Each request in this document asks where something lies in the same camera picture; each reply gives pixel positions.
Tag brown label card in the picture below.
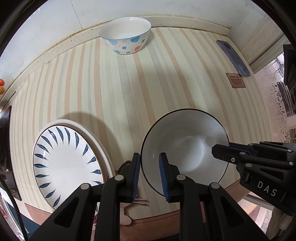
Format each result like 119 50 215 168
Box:
226 73 246 88

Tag black gas stove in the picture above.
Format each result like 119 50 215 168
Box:
0 106 13 174

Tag striped table mat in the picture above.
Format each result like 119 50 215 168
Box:
10 28 272 212

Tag white plate blue leaf pattern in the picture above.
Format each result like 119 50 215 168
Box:
33 125 104 208

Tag white bowl blue pink dots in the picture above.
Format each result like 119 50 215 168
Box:
99 16 152 55

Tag white plate under leaf plate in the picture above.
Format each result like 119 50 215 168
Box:
33 119 116 210

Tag white bowl black rim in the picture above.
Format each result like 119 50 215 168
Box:
140 108 229 195

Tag colourful fruit wall sticker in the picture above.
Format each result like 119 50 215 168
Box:
0 79 6 95

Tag blue smartphone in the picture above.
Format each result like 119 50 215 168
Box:
216 40 251 77

